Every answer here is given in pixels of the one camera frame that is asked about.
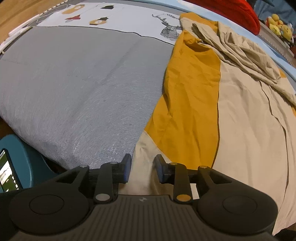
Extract red knitted blanket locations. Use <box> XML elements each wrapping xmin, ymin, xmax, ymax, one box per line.
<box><xmin>187</xmin><ymin>0</ymin><xmax>260</xmax><ymax>35</ymax></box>

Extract beige and mustard jacket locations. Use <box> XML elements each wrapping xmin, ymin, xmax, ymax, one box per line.
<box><xmin>119</xmin><ymin>13</ymin><xmax>295</xmax><ymax>234</ymax></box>

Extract yellow plush toys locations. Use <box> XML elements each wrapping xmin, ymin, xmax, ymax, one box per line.
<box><xmin>265</xmin><ymin>14</ymin><xmax>294</xmax><ymax>43</ymax></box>

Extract wooden headboard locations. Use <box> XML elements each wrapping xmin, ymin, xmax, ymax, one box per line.
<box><xmin>0</xmin><ymin>0</ymin><xmax>62</xmax><ymax>43</ymax></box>

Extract black smartphone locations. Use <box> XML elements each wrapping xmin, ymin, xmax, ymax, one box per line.
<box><xmin>0</xmin><ymin>149</ymin><xmax>22</xmax><ymax>193</ymax></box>

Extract light blue sheet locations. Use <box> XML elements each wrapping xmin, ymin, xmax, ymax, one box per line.
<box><xmin>159</xmin><ymin>0</ymin><xmax>296</xmax><ymax>82</ymax></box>

